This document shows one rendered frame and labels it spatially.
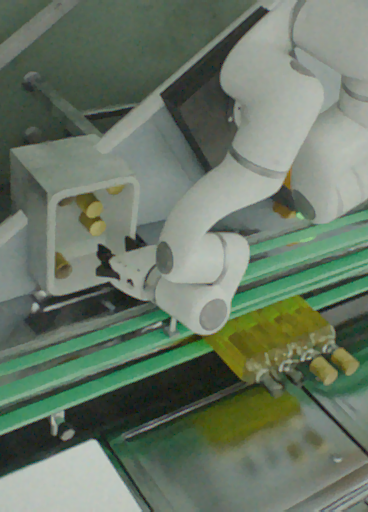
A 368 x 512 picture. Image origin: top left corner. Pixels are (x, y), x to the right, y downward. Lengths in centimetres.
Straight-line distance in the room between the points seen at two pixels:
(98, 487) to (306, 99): 78
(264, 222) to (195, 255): 56
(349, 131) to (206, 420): 67
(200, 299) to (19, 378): 40
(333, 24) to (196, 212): 29
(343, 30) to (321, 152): 19
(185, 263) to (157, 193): 48
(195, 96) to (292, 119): 40
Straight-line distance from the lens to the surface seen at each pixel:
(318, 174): 108
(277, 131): 91
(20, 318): 135
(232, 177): 94
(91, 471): 135
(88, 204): 126
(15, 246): 133
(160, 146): 137
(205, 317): 102
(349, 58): 94
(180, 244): 95
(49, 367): 129
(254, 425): 147
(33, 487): 134
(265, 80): 91
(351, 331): 180
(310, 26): 97
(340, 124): 107
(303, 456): 145
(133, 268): 113
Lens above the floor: 174
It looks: 39 degrees down
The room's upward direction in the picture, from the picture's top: 135 degrees clockwise
